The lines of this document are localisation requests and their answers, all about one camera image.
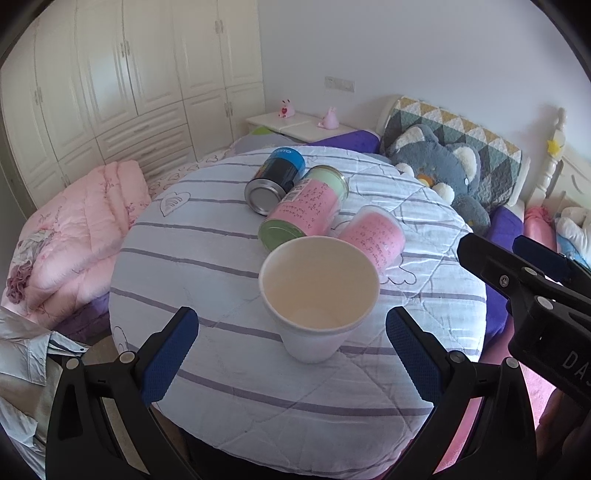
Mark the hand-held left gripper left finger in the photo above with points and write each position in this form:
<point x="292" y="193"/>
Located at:
<point x="170" y="357"/>

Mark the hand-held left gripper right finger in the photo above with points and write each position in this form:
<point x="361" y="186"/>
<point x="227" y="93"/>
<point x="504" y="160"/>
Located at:
<point x="413" y="362"/>

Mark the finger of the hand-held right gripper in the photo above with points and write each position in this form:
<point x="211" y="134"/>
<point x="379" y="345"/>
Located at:
<point x="540" y="256"/>
<point x="489" y="261"/>

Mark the white cup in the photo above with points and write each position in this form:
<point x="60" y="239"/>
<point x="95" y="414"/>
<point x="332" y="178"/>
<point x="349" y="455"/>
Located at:
<point x="318" y="344"/>

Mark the clear cup with pink label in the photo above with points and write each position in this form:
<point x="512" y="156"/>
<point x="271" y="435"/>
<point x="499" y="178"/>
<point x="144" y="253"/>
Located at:
<point x="374" y="235"/>

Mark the pink pillow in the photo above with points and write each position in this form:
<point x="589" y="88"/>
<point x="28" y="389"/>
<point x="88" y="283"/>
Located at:
<point x="538" y="226"/>

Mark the pink mat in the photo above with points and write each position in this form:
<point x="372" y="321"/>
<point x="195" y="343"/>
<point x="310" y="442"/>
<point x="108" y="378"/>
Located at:
<point x="540" y="397"/>

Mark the white bed headboard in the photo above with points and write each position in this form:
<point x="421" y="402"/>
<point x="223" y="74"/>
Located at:
<point x="554" y="177"/>

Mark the striped quilted table cover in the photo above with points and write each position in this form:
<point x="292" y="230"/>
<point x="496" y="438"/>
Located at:
<point x="207" y="258"/>

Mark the yellow star ornament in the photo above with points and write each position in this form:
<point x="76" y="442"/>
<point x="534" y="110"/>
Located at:
<point x="553" y="146"/>

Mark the grey plush bear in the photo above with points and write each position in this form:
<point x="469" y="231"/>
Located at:
<point x="438" y="157"/>

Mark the triangle patterned quilted cushion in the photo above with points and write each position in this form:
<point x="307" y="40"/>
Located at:
<point x="461" y="122"/>

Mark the grey shirt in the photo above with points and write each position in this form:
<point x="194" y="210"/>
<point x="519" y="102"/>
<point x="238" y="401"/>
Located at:
<point x="23" y="364"/>

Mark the pink quilt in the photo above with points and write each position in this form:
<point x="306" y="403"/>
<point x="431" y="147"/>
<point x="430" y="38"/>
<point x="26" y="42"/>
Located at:
<point x="78" y="230"/>

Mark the green can with pink label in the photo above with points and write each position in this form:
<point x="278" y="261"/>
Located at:
<point x="300" y="210"/>

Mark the heart print bedsheet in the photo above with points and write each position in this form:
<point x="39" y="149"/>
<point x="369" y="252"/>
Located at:
<point x="184" y="168"/>

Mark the pink rabbit figure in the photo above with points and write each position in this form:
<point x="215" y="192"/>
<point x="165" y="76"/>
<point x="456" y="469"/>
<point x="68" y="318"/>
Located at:
<point x="329" y="120"/>

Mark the blue can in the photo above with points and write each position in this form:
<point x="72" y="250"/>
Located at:
<point x="279" y="167"/>

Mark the white nightstand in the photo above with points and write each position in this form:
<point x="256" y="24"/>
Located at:
<point x="295" y="125"/>

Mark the small pink heart toy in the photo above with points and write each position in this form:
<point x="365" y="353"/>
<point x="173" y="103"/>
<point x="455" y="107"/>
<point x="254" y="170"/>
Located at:
<point x="285" y="110"/>

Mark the cream wardrobe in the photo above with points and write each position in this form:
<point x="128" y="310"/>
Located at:
<point x="115" y="69"/>

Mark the wall socket panel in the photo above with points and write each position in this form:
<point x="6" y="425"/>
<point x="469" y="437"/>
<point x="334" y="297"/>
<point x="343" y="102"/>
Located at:
<point x="339" y="83"/>

